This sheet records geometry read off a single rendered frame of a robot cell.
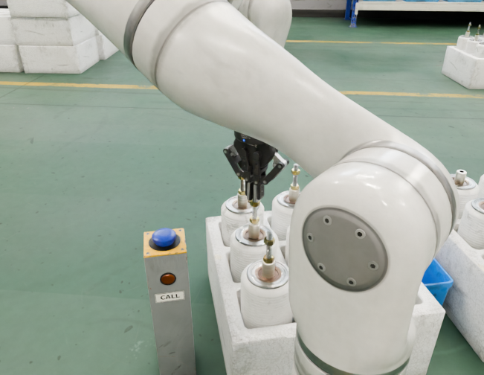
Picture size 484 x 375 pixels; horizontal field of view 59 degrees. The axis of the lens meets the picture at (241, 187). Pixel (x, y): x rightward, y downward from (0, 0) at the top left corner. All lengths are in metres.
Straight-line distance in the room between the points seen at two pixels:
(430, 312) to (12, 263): 1.04
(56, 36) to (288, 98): 2.94
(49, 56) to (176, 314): 2.65
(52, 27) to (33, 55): 0.24
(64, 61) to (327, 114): 2.97
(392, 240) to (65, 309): 0.96
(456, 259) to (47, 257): 1.04
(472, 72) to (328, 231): 2.75
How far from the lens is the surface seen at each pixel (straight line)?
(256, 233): 0.84
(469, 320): 1.08
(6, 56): 3.43
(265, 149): 0.74
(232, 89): 0.33
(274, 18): 0.66
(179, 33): 0.34
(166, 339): 0.85
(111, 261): 1.25
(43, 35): 3.27
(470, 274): 1.04
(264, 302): 0.75
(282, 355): 0.80
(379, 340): 0.31
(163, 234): 0.74
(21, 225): 1.50
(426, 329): 0.89
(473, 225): 1.07
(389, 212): 0.26
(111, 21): 0.39
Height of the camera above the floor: 0.75
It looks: 29 degrees down
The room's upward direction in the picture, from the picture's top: straight up
